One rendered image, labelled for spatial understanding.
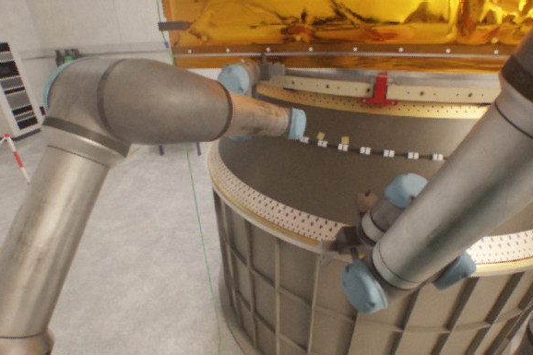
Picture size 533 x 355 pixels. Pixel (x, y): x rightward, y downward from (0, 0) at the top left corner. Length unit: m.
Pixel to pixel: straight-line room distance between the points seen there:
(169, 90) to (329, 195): 0.83
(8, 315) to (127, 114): 0.28
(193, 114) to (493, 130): 0.31
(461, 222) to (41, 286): 0.48
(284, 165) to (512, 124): 0.99
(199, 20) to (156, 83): 0.79
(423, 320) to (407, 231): 1.08
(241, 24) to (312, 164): 0.57
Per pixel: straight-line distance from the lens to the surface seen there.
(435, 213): 0.32
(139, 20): 7.69
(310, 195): 1.11
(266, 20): 1.07
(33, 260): 0.45
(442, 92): 1.09
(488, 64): 1.24
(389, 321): 1.39
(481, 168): 0.28
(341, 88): 1.08
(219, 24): 1.12
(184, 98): 0.37
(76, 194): 0.43
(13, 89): 7.82
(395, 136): 1.09
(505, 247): 1.28
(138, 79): 0.37
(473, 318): 1.53
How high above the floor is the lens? 1.89
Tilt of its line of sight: 29 degrees down
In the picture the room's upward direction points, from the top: 2 degrees counter-clockwise
